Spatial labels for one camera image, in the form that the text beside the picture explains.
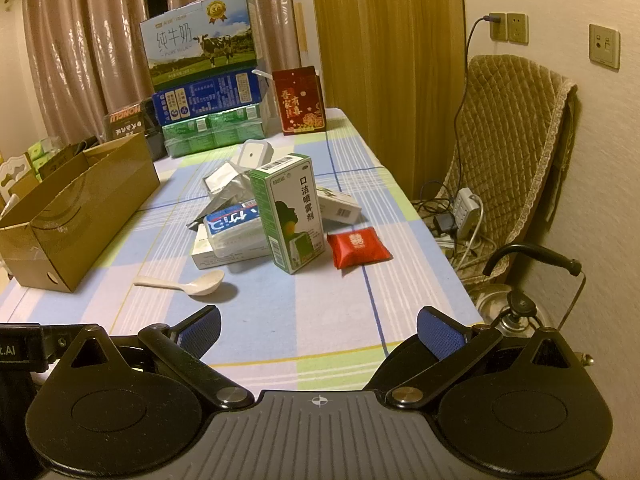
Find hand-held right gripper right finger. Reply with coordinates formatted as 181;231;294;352
384;306;589;409

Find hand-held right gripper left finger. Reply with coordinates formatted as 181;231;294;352
52;306;256;411

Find white plastic spoon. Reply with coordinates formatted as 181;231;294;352
133;269;226;304

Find white tablet box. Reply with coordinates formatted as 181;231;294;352
191;222;274;270

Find blue label plastic pack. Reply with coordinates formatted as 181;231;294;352
204;200;264;252

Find red packet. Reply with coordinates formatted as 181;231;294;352
327;227;392;270

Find silver foil bag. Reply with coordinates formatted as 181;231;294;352
187;180;257;232

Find green white spray box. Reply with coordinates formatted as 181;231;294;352
248;154;327;275

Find brown cardboard box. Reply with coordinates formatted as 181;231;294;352
0;132;161;293

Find white ointment box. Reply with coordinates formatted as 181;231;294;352
315;187;362;224

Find white square night light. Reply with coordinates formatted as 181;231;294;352
236;139;274;171

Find desktop with checked cloth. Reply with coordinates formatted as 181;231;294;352
0;107;485;392

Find steel kettle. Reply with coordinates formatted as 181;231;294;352
474;242;587;343

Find white power strip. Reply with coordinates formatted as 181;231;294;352
451;187;484;239

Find white cutout chair back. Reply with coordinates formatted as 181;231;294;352
0;152;34;207

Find chair with quilted cover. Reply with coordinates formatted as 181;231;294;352
439;54;582;281

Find green drink carton pack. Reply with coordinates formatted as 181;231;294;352
161;104;266;160

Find stack of green boxes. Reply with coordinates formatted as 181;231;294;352
27;137;64;172

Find black food box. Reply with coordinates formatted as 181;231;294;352
103;100;166;161

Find blue carton box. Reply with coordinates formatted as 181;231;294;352
152;67;264;126

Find red gift box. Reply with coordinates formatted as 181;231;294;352
272;66;327;136

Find wooden door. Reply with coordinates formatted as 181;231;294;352
307;0;467;202

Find white cow print milk carton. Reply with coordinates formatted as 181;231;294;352
139;0;261;94

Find beige curtain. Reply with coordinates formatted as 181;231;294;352
22;0;312;147

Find charger plug with cable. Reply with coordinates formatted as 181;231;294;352
452;14;501;211

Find beige wall socket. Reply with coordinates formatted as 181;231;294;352
488;11;508;42
506;12;529;44

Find beige wall outlet plate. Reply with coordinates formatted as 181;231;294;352
588;23;621;70

